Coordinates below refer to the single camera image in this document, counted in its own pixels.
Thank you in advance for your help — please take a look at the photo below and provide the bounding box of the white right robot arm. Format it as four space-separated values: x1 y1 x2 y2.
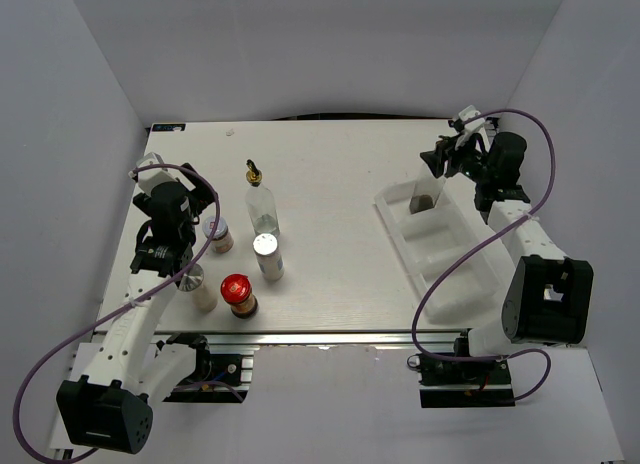
421 132 594 383

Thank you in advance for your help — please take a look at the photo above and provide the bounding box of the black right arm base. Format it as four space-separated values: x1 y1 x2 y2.
406 354 515 409

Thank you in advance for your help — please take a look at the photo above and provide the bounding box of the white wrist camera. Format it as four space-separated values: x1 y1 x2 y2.
128 152 175 196
448 105 487 148

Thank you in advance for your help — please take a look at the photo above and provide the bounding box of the red cap sauce jar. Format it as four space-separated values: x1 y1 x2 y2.
220 273 259 319

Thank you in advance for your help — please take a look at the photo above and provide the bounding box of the clear round glass oil bottle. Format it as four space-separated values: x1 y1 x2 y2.
245 159 280 237

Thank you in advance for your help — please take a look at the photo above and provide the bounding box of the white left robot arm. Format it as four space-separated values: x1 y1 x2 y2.
56 153 216 454

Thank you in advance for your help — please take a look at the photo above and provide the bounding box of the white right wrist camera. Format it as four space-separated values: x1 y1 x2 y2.
448 105 487 148

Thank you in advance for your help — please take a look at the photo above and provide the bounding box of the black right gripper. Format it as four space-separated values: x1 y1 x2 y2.
419 130 492 184

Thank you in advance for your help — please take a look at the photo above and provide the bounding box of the blue sticker on left corner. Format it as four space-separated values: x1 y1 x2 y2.
151 123 186 133

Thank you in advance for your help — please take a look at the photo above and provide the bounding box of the aluminium table front rail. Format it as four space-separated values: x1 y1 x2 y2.
149 331 471 348

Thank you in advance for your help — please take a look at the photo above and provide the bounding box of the silver cone cap grinder bottle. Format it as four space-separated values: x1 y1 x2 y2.
178 264 218 313

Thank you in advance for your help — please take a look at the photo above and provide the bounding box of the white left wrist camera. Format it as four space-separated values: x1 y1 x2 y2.
128 152 175 196

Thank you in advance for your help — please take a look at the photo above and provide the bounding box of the square glass bottle gold spout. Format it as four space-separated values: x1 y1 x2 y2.
409 164 446 214

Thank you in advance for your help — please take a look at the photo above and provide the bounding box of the small jar with white lid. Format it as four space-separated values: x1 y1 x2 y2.
202 216 234 254

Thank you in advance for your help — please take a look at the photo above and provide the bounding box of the white plastic organizer tray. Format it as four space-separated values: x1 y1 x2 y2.
374 181 501 328

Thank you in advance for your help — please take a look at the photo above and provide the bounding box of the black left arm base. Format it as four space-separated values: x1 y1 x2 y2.
156 333 248 404

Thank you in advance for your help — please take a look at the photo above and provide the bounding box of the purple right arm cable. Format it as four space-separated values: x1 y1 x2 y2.
410 108 557 403

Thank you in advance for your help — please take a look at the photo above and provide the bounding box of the silver lid shaker bottle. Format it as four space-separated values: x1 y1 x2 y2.
252 233 284 281

